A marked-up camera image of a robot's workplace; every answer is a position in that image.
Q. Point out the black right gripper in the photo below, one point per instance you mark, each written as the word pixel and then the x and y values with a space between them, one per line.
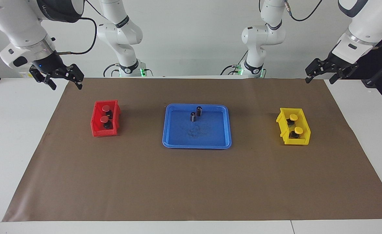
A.
pixel 46 65

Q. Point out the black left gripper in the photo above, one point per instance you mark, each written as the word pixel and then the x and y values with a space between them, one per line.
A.
pixel 340 65

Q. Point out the red push button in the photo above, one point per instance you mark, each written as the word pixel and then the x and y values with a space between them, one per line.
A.
pixel 106 108
pixel 105 119

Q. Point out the yellow push button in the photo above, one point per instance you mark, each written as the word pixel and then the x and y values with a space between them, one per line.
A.
pixel 294 117
pixel 298 131

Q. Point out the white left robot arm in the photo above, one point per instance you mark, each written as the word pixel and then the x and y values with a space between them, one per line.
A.
pixel 363 29

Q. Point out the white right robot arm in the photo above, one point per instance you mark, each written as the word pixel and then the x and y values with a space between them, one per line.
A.
pixel 15 29

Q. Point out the blue plastic tray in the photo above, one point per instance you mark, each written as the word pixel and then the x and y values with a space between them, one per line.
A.
pixel 210 136

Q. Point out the red plastic bin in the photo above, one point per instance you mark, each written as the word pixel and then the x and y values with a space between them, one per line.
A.
pixel 96 128

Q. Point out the yellow plastic bin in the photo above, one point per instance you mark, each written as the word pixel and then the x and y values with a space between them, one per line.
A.
pixel 303 138

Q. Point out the black cylindrical capacitor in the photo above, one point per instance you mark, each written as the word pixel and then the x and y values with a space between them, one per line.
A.
pixel 199 111
pixel 193 117

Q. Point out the brown paper table mat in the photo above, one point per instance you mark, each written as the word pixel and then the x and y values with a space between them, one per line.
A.
pixel 191 182

